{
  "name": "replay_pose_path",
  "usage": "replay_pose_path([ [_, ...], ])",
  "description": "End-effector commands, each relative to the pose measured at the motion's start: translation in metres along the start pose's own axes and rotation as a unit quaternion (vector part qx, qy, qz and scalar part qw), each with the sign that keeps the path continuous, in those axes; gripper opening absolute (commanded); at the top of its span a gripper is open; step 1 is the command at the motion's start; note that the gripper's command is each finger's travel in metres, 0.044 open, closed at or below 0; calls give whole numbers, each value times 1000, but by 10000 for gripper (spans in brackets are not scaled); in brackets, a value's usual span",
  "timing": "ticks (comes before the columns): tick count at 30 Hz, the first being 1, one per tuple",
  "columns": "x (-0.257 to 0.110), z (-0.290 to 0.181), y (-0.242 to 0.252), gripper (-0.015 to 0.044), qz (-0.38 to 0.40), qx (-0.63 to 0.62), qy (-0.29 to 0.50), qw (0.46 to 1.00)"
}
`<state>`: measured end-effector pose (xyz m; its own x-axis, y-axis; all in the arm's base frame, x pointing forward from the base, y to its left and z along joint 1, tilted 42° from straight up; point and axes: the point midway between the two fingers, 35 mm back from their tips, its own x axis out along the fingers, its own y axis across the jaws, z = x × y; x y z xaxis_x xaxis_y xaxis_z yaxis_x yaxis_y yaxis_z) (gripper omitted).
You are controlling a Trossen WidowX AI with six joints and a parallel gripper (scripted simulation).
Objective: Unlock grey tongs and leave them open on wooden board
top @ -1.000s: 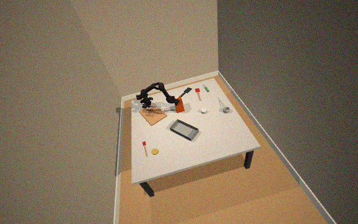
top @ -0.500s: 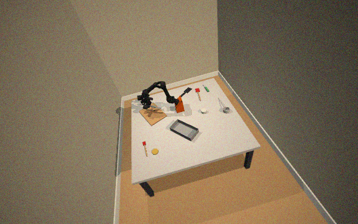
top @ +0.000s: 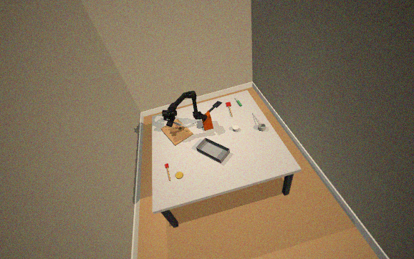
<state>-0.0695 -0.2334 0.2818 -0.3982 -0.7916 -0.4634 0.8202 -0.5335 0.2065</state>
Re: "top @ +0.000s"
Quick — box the grey roasting tin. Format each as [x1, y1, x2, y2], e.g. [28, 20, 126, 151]
[196, 138, 230, 163]

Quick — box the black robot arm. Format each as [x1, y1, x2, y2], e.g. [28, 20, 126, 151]
[162, 91, 207, 121]

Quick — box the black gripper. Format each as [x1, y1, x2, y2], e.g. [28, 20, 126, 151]
[166, 115, 175, 127]

